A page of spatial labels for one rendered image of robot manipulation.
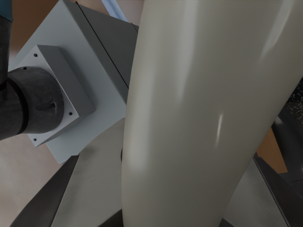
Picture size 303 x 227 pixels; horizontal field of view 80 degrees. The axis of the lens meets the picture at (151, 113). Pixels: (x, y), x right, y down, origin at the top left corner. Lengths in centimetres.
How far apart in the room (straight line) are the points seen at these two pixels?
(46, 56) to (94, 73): 13
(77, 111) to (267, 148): 109
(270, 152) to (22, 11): 225
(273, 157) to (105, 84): 108
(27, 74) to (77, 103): 13
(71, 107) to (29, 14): 165
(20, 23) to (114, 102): 177
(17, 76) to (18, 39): 172
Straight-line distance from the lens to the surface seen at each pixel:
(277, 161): 134
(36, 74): 55
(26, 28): 216
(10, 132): 51
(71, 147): 71
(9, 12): 43
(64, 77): 57
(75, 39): 59
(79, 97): 56
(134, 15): 146
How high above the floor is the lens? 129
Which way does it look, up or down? 63 degrees down
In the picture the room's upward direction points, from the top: 128 degrees counter-clockwise
